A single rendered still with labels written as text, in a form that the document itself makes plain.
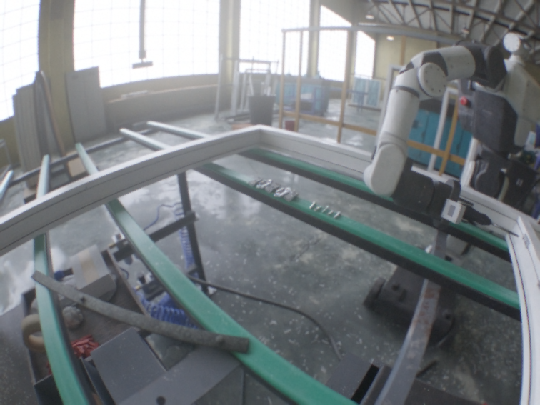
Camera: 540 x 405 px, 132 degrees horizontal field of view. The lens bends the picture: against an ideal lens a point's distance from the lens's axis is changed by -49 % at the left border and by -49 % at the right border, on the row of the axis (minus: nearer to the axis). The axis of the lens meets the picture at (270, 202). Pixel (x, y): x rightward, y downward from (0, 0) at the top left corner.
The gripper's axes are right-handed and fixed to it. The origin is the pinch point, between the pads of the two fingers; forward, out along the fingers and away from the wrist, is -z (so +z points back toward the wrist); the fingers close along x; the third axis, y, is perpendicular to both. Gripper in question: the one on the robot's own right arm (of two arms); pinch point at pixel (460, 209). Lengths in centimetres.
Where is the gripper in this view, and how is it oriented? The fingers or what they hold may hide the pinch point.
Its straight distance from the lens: 63.3
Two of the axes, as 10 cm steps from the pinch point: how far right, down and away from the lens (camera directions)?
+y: 3.0, -1.7, 9.4
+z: -9.2, -3.1, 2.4
